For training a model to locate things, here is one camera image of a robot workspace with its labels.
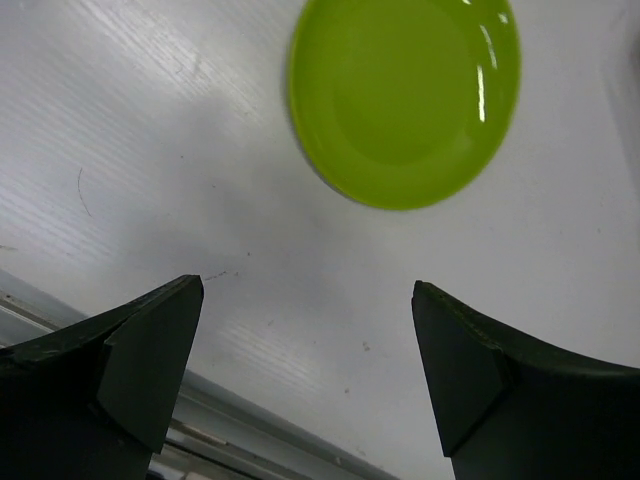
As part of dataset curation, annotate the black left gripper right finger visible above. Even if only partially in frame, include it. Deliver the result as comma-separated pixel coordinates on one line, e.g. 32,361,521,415
411,281,639,479

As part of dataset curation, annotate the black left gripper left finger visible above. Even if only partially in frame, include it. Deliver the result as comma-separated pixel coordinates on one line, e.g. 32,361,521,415
1,275,203,479

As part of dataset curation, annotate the clear plastic bin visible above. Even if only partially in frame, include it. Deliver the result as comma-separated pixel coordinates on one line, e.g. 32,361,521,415
621,0,639,64

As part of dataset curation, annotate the lime green plate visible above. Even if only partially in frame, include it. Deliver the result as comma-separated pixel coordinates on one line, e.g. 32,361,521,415
286,1,521,211

